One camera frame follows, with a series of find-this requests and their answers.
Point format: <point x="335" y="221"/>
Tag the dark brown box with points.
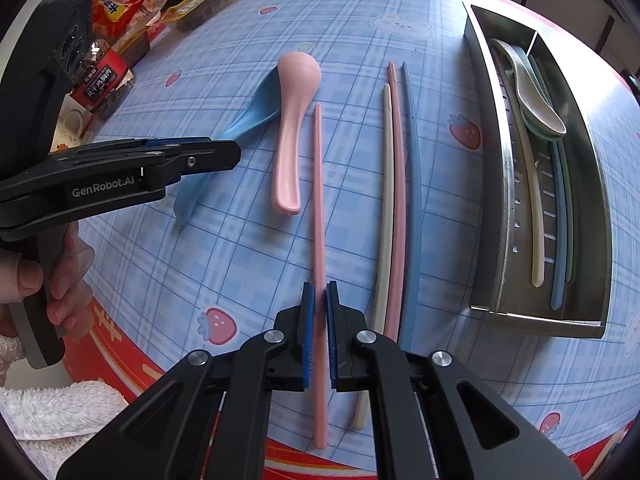
<point x="135" y="46"/>

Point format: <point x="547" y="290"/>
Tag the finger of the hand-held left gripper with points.
<point x="170" y="143"/>
<point x="210" y="157"/>

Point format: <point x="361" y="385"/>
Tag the cream printed cup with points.
<point x="72" y="120"/>

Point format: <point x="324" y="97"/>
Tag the cream spoon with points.
<point x="540" y="105"/>

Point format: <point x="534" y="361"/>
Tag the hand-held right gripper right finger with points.
<point x="334" y="340"/>

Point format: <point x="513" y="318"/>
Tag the blue spoon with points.
<point x="250" y="115"/>

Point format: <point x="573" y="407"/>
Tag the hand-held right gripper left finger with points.
<point x="306" y="340"/>

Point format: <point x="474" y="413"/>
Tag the person's left hand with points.
<point x="70" y="280"/>

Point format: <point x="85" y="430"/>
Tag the red label snack jar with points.
<point x="102" y="85"/>

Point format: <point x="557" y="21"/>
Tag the white fluffy clothing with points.
<point x="60" y="410"/>

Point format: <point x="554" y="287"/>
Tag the pink chopstick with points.
<point x="398" y="185"/>
<point x="318" y="210"/>

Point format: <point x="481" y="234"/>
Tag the blue plaid tablecloth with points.
<point x="225" y="260"/>

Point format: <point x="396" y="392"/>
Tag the dark chair frame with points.
<point x="606" y="32"/>

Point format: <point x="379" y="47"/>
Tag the blue chopstick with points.
<point x="556" y="240"/>
<point x="414" y="210"/>

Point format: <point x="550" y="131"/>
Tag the red snack packet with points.
<point x="120" y="5"/>

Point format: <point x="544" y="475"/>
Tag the cream chopstick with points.
<point x="385" y="210"/>
<point x="534" y="220"/>

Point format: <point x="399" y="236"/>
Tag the stainless steel utensil tray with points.
<point x="590" y="185"/>

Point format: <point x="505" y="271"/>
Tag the mint green spoon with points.
<point x="531" y="126"/>

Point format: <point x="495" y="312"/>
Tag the red patterned table cover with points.
<point x="115" y="340"/>

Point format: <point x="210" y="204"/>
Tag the pink spoon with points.
<point x="295" y="110"/>

